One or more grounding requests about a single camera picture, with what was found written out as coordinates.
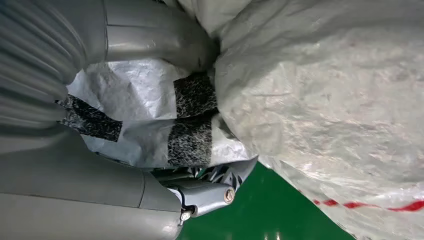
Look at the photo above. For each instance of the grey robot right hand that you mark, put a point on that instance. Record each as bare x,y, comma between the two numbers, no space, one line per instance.
82,195

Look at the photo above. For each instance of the green conveyor belt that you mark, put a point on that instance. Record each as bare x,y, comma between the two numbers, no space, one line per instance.
265,212

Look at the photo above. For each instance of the robot right arm ribbed sleeve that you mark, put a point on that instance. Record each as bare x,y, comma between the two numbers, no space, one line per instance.
36,59

